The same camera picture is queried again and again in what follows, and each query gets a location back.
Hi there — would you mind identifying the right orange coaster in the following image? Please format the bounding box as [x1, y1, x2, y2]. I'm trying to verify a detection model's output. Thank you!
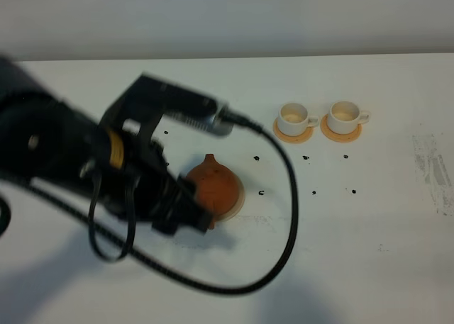
[320, 114, 362, 143]

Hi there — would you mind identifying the right white teacup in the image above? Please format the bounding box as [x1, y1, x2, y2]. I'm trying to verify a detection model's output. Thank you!
[327, 101, 371, 135]

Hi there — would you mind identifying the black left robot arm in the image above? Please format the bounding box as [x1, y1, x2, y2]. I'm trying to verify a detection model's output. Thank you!
[1, 58, 216, 235]

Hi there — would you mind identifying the orange coaster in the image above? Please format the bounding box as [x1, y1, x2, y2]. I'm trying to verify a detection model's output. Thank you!
[272, 118, 314, 144]
[320, 114, 362, 143]

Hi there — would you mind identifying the brown clay teapot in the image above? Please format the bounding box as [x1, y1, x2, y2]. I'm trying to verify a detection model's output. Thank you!
[183, 154, 238, 230]

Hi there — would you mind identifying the black braided camera cable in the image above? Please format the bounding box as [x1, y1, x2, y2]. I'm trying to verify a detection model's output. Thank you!
[0, 109, 301, 296]

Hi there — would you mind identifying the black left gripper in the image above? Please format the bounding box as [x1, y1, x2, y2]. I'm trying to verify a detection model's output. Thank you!
[95, 125, 213, 236]

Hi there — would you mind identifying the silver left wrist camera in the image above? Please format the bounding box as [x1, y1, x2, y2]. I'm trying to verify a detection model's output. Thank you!
[100, 74, 233, 145]

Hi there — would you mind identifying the white teacup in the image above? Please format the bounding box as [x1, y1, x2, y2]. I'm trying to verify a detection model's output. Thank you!
[277, 103, 320, 137]
[327, 101, 371, 135]

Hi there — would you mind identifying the beige teapot coaster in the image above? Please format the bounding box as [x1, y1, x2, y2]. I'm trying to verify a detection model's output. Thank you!
[216, 176, 245, 222]

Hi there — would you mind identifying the left orange coaster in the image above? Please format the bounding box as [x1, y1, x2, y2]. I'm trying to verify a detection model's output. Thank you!
[272, 118, 314, 144]

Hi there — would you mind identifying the left white teacup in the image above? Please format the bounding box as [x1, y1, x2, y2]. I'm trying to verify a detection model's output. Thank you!
[277, 103, 320, 137]

